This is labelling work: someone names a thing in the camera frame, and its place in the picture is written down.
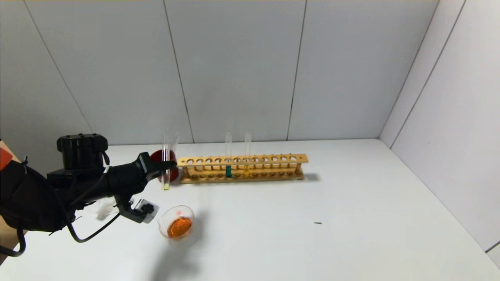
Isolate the clear glass dish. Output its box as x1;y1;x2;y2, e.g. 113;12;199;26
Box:
158;205;204;249

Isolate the red cup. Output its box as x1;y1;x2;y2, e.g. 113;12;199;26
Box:
150;149;180;184

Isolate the wooden test tube rack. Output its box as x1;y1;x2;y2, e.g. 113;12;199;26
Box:
177;154;309;184

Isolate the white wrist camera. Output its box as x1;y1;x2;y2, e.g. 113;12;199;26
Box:
134;199;160;224

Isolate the test tube with yellow pigment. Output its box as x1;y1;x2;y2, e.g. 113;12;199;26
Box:
244;132;252;177
162;132;171;191

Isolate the crumpled white tissue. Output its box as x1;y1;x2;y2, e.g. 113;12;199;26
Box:
88;197;118;220

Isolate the test tube with green pigment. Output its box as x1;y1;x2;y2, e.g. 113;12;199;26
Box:
225;133;233;178

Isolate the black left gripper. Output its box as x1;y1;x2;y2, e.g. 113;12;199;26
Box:
107;152;177;196

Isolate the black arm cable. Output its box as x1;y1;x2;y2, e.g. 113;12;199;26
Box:
0;209;122;258

